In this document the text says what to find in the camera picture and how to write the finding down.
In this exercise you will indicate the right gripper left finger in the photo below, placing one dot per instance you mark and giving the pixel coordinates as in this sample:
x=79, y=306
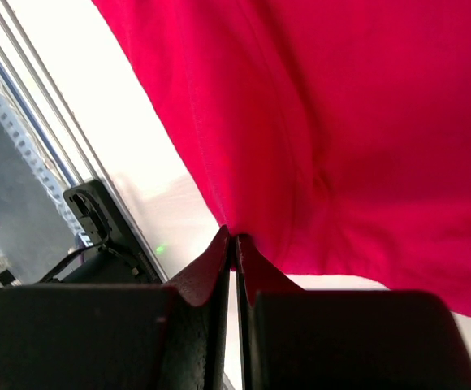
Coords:
x=119, y=336

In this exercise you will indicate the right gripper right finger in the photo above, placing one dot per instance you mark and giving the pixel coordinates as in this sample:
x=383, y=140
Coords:
x=293, y=338

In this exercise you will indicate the magenta t shirt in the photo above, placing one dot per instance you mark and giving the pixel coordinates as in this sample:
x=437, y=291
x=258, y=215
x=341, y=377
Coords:
x=337, y=134

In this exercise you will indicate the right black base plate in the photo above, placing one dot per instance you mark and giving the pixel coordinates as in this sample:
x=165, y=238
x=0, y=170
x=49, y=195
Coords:
x=115, y=255

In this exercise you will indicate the slotted grey cable duct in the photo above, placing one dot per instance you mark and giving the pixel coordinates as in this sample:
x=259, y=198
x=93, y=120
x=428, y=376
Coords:
x=15, y=128

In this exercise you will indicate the aluminium front rail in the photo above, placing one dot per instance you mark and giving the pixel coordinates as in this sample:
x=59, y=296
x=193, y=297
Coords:
x=30, y=82

